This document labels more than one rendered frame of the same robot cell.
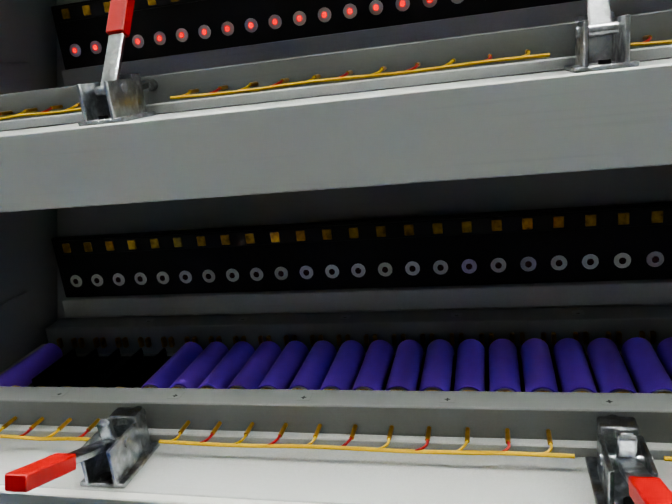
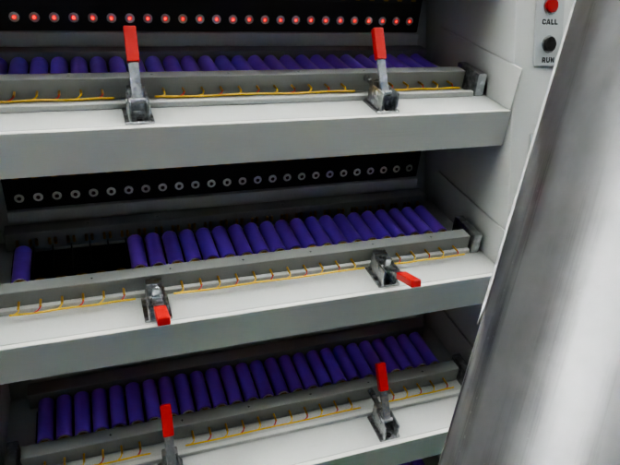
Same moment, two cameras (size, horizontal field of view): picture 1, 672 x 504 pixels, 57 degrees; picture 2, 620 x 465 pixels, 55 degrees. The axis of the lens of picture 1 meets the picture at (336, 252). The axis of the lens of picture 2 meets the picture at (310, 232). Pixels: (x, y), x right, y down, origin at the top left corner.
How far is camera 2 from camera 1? 0.41 m
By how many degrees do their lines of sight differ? 37
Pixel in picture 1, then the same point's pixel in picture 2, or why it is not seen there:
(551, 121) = (368, 134)
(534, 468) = (349, 275)
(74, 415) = (106, 288)
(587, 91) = (382, 123)
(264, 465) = (233, 294)
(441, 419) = (309, 260)
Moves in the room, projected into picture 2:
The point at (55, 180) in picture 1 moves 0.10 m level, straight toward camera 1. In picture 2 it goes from (109, 156) to (186, 159)
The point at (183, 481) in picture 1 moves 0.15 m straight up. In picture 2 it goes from (200, 309) to (189, 170)
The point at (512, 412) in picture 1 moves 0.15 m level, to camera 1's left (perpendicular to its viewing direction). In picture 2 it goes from (339, 254) to (225, 277)
